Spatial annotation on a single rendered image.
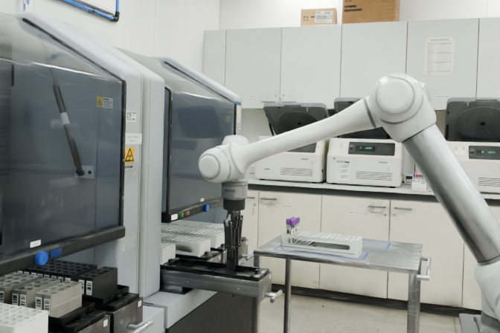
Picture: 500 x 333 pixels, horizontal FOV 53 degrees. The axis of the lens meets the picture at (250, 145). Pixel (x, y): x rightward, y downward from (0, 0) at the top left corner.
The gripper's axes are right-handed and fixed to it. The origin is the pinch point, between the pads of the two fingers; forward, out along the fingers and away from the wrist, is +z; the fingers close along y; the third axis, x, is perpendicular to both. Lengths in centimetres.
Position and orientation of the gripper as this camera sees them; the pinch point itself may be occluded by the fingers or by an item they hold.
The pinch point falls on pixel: (232, 257)
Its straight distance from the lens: 173.4
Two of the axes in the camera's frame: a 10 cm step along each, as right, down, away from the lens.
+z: -0.3, 10.0, 0.2
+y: -3.3, 0.1, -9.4
